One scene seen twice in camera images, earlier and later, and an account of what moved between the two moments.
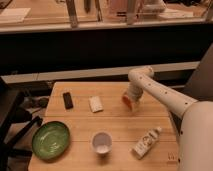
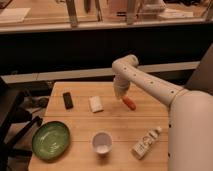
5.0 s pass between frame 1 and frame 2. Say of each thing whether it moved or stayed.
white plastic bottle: stayed
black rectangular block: stayed
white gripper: moved
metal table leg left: stayed
